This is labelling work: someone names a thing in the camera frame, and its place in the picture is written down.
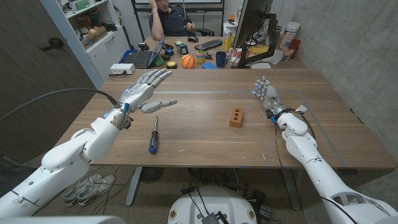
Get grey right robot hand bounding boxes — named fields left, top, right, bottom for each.
left=252, top=75, right=287, bottom=117

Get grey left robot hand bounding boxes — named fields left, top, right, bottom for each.
left=117, top=68, right=178, bottom=114

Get orange brick block with holes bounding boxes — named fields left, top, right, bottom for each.
left=229, top=106, right=244, bottom=129

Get white power strip box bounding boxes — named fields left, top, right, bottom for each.
left=109, top=63, right=136, bottom=75

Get open dark laptop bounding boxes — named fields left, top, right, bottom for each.
left=123, top=35, right=165, bottom=70

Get yellow bowl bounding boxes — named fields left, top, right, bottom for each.
left=248, top=45, right=270, bottom=55

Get red plastic cup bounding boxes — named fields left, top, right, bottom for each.
left=289, top=39, right=302, bottom=59

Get white shelf cabinet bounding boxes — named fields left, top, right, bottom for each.
left=40, top=0, right=131, bottom=90

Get small orange basketball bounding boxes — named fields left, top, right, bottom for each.
left=180, top=54, right=197, bottom=70

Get colourful printed small box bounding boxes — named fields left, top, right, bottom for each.
left=174, top=39, right=190, bottom=56

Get dark blue mug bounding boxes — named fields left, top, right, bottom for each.
left=215, top=50, right=229, bottom=68

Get white cylindrical canister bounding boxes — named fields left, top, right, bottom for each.
left=281, top=21, right=301, bottom=50

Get yellow white carton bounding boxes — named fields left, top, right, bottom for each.
left=222, top=28, right=234, bottom=52

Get brown cardboard box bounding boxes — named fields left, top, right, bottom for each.
left=80, top=26, right=108, bottom=50

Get black computer monitor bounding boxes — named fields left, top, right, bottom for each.
left=233, top=0, right=274, bottom=49

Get person in dark polo shirt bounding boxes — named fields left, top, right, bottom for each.
left=148, top=0, right=197, bottom=41

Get black computer keyboard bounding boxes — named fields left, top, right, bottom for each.
left=194, top=39, right=224, bottom=52

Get round black floor fan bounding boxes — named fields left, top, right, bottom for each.
left=139, top=167, right=165, bottom=184

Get grey table leg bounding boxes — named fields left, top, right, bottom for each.
left=281, top=169, right=302, bottom=212
left=125, top=167, right=143, bottom=207

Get grey white sneaker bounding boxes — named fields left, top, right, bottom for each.
left=62, top=173, right=103, bottom=207
left=76, top=175, right=116, bottom=208

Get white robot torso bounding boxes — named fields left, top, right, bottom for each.
left=167, top=185, right=258, bottom=224

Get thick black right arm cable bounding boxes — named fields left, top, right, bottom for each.
left=284, top=108, right=317, bottom=141

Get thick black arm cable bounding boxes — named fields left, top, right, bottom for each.
left=0, top=88, right=119, bottom=123
left=284, top=108, right=317, bottom=141

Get blue black handled screwdriver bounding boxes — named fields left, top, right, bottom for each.
left=148, top=116, right=160, bottom=156

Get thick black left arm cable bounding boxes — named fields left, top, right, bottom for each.
left=0, top=88, right=119, bottom=123

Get black door handle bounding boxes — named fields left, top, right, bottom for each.
left=39, top=37, right=65, bottom=52

